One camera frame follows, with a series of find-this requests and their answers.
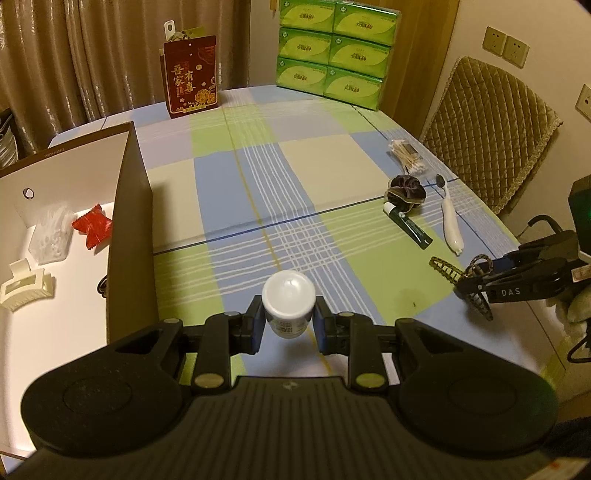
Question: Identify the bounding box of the pack of cotton swabs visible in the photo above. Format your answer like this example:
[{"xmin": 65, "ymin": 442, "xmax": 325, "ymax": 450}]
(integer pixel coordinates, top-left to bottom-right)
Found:
[{"xmin": 388, "ymin": 138, "xmax": 426, "ymax": 175}]

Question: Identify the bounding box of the red gift bag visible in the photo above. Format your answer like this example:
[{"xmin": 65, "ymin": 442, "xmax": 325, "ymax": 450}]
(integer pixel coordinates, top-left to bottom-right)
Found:
[{"xmin": 159, "ymin": 34, "xmax": 220, "ymax": 120}]

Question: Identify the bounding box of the white toothbrush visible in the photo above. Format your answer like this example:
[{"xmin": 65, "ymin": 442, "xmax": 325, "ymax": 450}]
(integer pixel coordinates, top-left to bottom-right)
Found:
[{"xmin": 435, "ymin": 174, "xmax": 464, "ymax": 256}]

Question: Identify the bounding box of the brown curtain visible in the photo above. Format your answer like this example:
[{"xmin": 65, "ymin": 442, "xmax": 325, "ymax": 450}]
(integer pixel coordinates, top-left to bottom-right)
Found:
[{"xmin": 0, "ymin": 0, "xmax": 252, "ymax": 153}]

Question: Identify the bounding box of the dark velvet scrunchie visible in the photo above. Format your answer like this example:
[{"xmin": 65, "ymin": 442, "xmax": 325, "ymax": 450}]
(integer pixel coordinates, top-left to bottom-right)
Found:
[{"xmin": 385, "ymin": 174, "xmax": 426, "ymax": 215}]

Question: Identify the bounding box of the brown storage box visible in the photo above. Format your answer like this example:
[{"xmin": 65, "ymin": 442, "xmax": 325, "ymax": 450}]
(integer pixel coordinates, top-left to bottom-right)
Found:
[{"xmin": 0, "ymin": 121, "xmax": 160, "ymax": 455}]

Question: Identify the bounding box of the dark green tube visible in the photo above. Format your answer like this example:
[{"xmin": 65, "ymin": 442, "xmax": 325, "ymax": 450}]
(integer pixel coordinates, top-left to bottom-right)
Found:
[{"xmin": 382, "ymin": 202, "xmax": 434, "ymax": 251}]

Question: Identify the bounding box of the cream hair claw clip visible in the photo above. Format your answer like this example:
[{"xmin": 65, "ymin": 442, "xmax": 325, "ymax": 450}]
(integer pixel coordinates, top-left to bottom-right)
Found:
[{"xmin": 0, "ymin": 258, "xmax": 55, "ymax": 313}]

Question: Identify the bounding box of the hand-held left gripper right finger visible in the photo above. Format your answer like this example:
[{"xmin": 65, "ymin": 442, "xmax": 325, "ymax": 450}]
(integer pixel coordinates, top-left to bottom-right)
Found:
[{"xmin": 311, "ymin": 295, "xmax": 466, "ymax": 396}]

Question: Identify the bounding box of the tortoiseshell hair claw clip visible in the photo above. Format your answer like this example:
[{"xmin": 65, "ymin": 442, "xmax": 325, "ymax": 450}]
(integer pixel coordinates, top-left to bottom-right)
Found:
[{"xmin": 429, "ymin": 254, "xmax": 495, "ymax": 321}]

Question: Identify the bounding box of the small white bottle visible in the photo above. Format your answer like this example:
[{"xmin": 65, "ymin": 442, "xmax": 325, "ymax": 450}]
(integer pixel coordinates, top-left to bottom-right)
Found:
[{"xmin": 262, "ymin": 271, "xmax": 317, "ymax": 341}]

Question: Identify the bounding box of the red snack packet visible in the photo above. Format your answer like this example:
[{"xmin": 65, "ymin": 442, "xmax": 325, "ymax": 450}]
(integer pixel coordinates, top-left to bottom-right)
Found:
[{"xmin": 71, "ymin": 203, "xmax": 115, "ymax": 250}]

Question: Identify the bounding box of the black and white bag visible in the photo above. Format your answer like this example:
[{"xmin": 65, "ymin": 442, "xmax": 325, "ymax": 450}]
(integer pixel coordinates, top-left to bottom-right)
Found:
[{"xmin": 0, "ymin": 108, "xmax": 19, "ymax": 169}]

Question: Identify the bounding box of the person's right hand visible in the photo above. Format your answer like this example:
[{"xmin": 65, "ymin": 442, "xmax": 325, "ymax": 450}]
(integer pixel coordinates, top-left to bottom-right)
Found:
[{"xmin": 551, "ymin": 286, "xmax": 591, "ymax": 329}]

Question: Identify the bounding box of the clear bag of floss picks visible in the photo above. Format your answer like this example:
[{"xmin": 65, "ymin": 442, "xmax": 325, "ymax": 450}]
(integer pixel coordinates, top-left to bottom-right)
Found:
[{"xmin": 28, "ymin": 206, "xmax": 77, "ymax": 265}]

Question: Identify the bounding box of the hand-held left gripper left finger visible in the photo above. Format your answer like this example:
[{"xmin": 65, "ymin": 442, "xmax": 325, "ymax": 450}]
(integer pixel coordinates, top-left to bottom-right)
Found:
[{"xmin": 115, "ymin": 295, "xmax": 266, "ymax": 396}]

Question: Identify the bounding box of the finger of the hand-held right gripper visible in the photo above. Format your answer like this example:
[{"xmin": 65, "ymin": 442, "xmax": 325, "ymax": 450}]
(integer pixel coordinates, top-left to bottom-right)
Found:
[
  {"xmin": 504, "ymin": 229, "xmax": 581, "ymax": 269},
  {"xmin": 454, "ymin": 257, "xmax": 583, "ymax": 305}
]

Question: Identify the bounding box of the stack of green tissue packs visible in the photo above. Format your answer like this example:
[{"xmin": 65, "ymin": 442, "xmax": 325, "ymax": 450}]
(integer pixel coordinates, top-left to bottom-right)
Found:
[{"xmin": 276, "ymin": 0, "xmax": 400, "ymax": 112}]

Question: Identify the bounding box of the wooden door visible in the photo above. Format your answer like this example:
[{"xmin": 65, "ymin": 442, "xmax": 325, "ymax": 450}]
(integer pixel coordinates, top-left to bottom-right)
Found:
[{"xmin": 379, "ymin": 0, "xmax": 461, "ymax": 139}]

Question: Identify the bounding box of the quilted chair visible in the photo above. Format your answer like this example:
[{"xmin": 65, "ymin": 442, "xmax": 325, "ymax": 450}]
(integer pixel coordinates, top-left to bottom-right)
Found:
[{"xmin": 418, "ymin": 56, "xmax": 564, "ymax": 215}]

